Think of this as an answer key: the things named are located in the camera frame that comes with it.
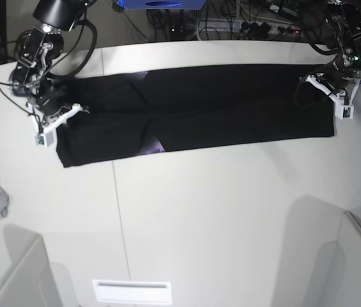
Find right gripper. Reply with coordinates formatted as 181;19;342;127
26;84;89;131

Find white partition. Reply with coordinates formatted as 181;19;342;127
303;212;361;306
0;224;79;306

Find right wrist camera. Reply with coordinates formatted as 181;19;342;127
34;131;55;147

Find white label plate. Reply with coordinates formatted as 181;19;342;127
92;279;173;305

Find white partition right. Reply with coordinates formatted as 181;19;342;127
303;212;361;306

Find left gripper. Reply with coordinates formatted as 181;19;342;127
306;69;361;102

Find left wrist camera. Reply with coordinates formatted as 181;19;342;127
334;102;354;120

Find white partition left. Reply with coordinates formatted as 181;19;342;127
0;224;79;306

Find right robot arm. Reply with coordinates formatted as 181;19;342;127
0;1;98;134

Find black T-shirt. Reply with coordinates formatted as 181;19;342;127
56;64;334;168

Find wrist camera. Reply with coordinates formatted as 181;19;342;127
34;131;55;147
334;102;354;120

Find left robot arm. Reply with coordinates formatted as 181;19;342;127
294;1;361;106

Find black cable coil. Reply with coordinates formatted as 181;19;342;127
13;29;34;61

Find blue box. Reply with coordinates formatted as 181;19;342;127
116;0;206;10

